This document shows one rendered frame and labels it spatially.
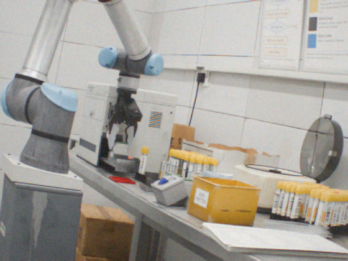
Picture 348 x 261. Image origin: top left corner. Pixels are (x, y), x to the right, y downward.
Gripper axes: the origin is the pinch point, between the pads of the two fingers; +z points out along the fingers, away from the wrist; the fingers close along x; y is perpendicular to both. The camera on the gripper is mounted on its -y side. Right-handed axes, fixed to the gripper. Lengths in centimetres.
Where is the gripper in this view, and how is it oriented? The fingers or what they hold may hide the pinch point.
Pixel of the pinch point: (119, 147)
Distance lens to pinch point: 216.8
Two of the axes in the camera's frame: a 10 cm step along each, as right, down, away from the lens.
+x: -8.9, -1.3, -4.3
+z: -1.7, 9.8, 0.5
